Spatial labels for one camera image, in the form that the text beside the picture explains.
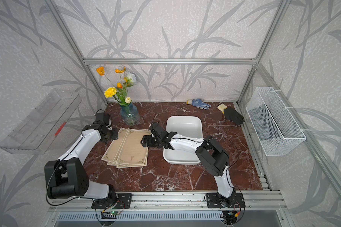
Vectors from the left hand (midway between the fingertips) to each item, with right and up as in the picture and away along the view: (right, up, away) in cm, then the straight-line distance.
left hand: (113, 135), depth 88 cm
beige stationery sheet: (+11, -11, +5) cm, 16 cm away
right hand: (+21, -4, -1) cm, 21 cm away
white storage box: (+50, +4, +15) cm, 52 cm away
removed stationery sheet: (-3, -12, +4) cm, 13 cm away
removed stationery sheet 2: (+4, -18, -1) cm, 19 cm away
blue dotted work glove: (+58, +23, +31) cm, 70 cm away
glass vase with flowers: (+6, +13, +11) cm, 18 cm away
